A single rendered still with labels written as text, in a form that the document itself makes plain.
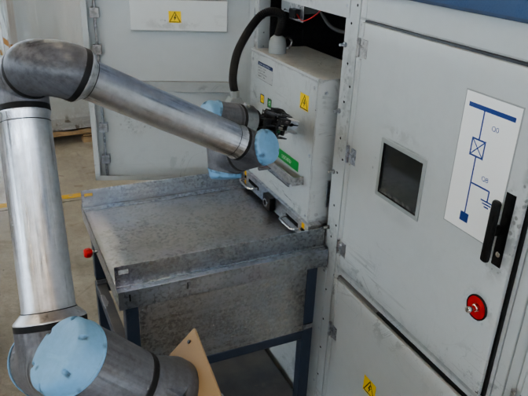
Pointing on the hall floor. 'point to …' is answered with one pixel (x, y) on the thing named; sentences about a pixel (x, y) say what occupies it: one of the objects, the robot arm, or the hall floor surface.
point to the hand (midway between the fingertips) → (293, 124)
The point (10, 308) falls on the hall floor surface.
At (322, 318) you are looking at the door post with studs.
